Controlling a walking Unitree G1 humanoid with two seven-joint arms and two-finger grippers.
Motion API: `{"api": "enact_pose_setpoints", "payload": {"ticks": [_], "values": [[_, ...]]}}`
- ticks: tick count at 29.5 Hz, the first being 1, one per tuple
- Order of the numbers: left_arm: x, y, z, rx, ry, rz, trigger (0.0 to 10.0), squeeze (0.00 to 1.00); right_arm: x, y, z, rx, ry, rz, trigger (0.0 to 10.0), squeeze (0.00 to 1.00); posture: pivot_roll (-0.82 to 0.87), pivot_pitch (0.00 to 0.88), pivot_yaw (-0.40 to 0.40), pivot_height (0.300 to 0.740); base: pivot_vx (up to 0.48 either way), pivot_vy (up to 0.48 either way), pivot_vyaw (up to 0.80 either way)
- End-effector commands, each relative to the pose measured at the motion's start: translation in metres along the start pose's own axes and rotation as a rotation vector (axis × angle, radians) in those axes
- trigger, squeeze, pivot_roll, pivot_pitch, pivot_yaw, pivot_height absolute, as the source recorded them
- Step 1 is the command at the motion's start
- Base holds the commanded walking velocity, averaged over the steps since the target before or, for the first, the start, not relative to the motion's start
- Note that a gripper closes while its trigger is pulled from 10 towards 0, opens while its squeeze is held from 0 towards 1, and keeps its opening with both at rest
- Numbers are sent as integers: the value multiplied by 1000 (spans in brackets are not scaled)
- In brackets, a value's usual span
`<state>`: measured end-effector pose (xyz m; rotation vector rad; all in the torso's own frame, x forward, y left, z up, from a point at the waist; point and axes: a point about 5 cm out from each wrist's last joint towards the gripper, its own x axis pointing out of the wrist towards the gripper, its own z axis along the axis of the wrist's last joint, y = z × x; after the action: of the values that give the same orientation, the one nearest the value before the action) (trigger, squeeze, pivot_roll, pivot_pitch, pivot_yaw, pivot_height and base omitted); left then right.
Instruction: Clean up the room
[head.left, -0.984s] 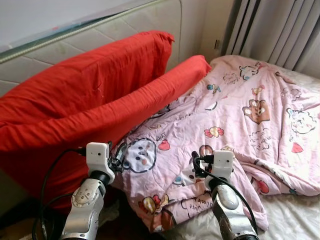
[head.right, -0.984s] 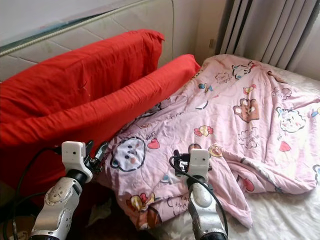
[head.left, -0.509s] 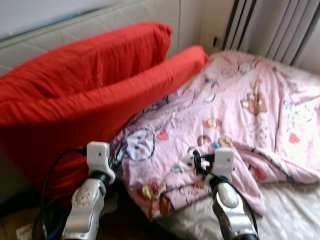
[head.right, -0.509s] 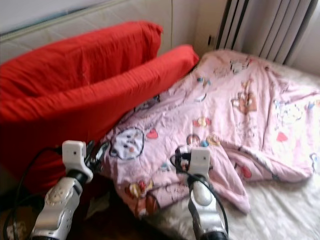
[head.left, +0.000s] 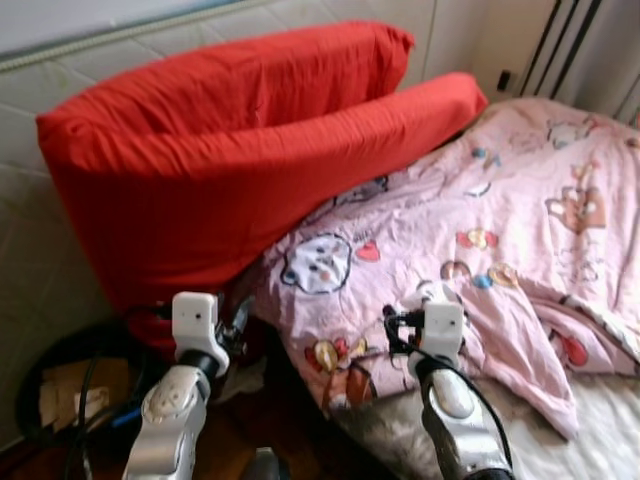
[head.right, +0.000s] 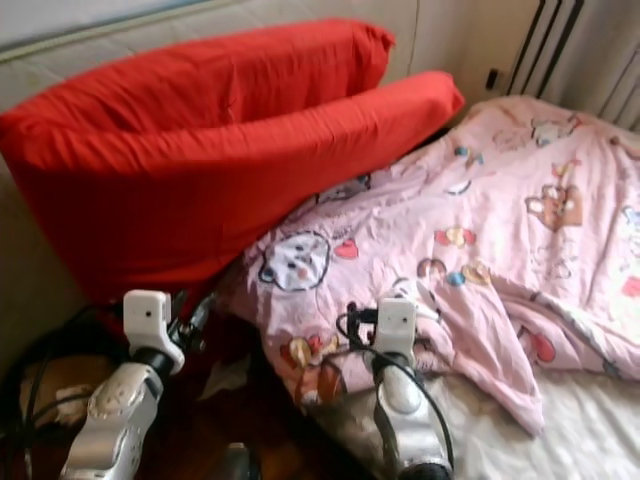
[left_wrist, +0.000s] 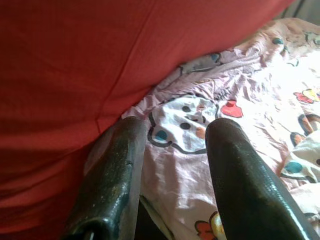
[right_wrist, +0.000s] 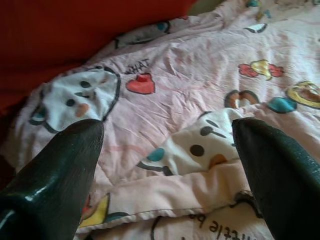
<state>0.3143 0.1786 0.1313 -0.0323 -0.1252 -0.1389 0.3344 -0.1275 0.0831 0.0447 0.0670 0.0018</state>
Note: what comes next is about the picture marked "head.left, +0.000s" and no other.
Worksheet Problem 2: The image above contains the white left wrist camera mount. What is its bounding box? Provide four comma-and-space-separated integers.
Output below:
170, 291, 229, 376

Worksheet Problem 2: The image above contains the blue cable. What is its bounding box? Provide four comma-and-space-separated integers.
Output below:
110, 405, 146, 428

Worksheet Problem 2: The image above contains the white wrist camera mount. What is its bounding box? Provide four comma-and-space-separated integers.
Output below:
170, 291, 229, 376
408, 300, 466, 376

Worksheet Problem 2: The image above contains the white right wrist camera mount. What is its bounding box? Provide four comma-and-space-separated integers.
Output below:
408, 300, 466, 376

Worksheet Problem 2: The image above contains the white radiator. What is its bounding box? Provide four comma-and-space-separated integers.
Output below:
520, 0, 640, 121

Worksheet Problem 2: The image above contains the brown cardboard box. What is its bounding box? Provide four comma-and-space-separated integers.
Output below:
38, 358, 131, 433

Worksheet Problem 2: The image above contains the grey robot left leg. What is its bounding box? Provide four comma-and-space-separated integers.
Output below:
240, 447, 286, 480

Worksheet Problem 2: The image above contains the long red cushion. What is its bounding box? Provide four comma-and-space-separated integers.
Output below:
40, 72, 489, 351

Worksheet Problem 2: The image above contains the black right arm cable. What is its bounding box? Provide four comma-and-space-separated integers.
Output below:
430, 355, 513, 471

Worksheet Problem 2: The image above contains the pink cartoon print quilt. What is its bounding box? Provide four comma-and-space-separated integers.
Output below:
245, 97, 640, 441

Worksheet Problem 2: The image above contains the beige floral bed sheet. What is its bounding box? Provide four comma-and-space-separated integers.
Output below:
340, 370, 640, 480

